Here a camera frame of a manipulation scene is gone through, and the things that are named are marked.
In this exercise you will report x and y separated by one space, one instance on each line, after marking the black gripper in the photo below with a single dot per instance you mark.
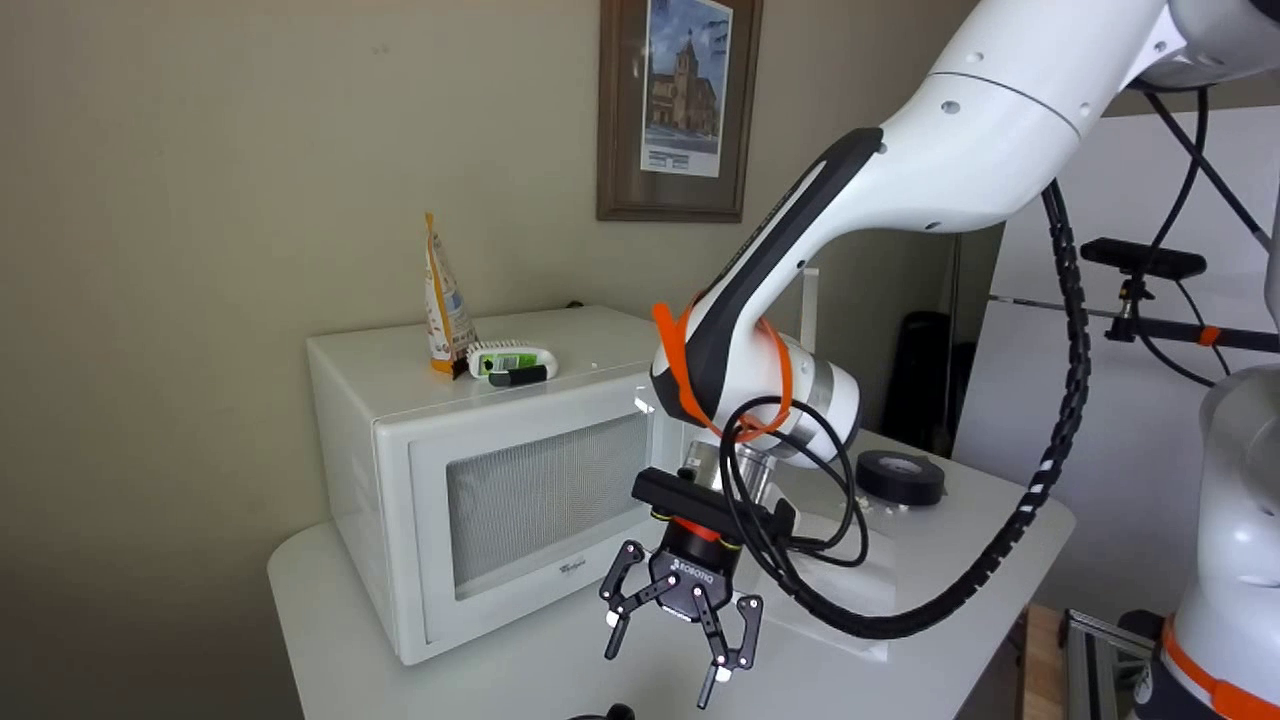
692 572

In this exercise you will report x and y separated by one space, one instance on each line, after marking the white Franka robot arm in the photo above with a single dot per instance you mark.
1014 145

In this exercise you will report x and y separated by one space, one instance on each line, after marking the black tape roll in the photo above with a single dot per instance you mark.
900 483

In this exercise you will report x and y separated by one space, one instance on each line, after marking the green white small container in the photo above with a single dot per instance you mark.
514 361

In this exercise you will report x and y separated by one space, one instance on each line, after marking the white microwave oven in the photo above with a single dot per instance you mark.
402 453

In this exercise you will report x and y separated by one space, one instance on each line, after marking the black glass kettle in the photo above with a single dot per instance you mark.
922 383

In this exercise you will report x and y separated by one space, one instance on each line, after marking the wooden board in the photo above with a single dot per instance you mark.
1046 665

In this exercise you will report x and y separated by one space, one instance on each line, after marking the white panel board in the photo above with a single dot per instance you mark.
1133 532

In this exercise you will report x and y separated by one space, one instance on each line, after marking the grey metal frame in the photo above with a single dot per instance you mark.
1101 662

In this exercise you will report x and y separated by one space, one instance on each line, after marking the brown framed wall picture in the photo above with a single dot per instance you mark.
620 132

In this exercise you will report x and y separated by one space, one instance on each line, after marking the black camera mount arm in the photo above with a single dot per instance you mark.
1163 326

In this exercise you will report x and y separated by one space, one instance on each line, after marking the black external camera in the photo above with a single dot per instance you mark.
1140 257

